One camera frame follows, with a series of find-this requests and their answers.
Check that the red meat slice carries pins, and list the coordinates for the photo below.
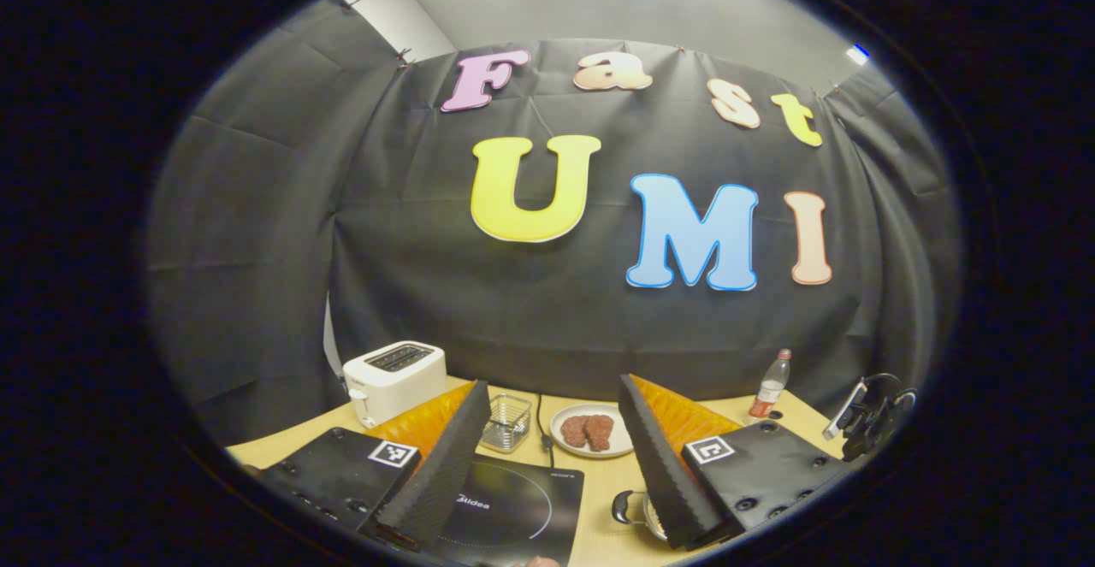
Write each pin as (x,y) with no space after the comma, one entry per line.
(574,432)
(600,433)

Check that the black backdrop cloth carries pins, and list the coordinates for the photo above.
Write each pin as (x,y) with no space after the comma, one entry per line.
(385,293)

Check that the white toaster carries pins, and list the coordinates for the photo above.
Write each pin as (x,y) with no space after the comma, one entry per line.
(398,383)

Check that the clear plastic water bottle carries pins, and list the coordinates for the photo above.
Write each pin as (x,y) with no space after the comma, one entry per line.
(772,387)

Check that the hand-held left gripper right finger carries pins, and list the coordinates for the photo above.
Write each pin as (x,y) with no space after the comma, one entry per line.
(663,473)

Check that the black induction cooktop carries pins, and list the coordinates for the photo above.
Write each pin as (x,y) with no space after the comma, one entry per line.
(530,507)

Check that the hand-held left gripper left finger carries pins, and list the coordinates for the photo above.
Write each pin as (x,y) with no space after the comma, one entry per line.
(445,473)

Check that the white round plate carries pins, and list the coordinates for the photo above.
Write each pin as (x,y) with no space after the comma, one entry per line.
(620,439)

